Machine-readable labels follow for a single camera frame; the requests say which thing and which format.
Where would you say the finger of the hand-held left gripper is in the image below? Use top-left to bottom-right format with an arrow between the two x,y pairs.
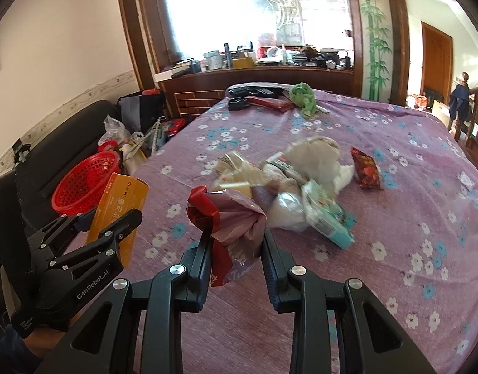
27,206 -> 99,258
48,207 -> 144,270

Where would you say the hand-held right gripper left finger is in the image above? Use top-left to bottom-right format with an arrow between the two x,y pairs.
34,231 -> 214,374

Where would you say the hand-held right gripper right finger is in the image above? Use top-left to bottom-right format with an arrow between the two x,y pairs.
261,228 -> 439,374

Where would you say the orange cardboard box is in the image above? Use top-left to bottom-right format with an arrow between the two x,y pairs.
85,172 -> 150,269

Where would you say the red plastic basket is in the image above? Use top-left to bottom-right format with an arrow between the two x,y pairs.
51,150 -> 123,217

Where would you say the purple and red plastic bag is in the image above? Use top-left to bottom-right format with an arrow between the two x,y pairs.
186,186 -> 268,287

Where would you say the white knit glove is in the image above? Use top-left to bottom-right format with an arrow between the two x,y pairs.
289,136 -> 341,184

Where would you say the person's left forearm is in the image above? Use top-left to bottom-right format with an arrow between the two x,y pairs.
22,325 -> 74,363

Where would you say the yellow bag with white rolls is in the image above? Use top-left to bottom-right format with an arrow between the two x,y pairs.
120,132 -> 148,176

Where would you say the teal tissue packet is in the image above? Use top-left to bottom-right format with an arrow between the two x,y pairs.
303,179 -> 356,250

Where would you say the small yellowish box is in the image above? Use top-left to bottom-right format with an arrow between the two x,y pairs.
219,181 -> 253,200

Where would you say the black clip holder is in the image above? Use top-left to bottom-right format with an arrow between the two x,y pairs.
12,140 -> 32,164

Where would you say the black leather sofa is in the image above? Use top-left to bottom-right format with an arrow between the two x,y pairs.
0,100 -> 123,320

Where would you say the folding metal ruler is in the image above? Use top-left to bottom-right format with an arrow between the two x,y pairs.
147,121 -> 165,154

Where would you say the clear crumpled plastic bag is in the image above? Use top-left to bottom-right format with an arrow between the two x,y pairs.
99,115 -> 132,146

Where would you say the crumpled clear wrapper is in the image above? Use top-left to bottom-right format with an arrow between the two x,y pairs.
213,151 -> 263,188

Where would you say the red printed bag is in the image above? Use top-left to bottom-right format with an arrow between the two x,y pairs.
161,119 -> 185,141

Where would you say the purple floral sheet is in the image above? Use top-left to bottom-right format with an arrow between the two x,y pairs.
63,84 -> 478,374

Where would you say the dark grey shopping bag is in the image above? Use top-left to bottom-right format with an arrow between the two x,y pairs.
119,91 -> 167,135

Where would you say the white crumpled tissue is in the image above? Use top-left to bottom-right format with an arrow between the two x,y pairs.
332,164 -> 356,193

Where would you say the red snack packet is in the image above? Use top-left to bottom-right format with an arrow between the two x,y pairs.
350,147 -> 383,191

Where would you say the wooden brick-pattern counter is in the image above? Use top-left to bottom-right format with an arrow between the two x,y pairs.
155,66 -> 356,119

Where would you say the long red box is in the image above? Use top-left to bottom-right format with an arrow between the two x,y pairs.
249,97 -> 294,113

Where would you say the green plastic bag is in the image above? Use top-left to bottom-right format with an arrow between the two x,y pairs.
289,83 -> 316,119

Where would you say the black flat case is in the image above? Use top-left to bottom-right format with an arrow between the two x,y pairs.
228,86 -> 282,99

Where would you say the window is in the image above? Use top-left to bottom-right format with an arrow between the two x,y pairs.
161,0 -> 354,67

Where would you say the dark jacket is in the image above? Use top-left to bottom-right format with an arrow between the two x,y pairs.
448,82 -> 475,122

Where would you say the wooden door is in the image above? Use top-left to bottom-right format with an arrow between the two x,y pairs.
421,21 -> 454,100

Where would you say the bamboo wall painting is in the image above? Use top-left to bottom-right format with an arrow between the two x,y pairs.
356,0 -> 393,102

